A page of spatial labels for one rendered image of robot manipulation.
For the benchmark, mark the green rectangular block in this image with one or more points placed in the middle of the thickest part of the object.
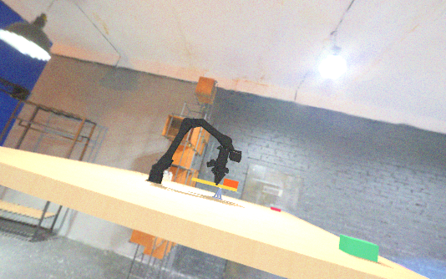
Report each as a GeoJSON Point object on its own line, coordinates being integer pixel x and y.
{"type": "Point", "coordinates": [355, 247]}

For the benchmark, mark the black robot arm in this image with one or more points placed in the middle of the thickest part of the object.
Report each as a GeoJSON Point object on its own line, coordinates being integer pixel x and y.
{"type": "Point", "coordinates": [156, 174]}

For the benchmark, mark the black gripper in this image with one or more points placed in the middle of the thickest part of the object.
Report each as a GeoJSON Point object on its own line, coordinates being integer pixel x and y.
{"type": "Point", "coordinates": [220, 171]}

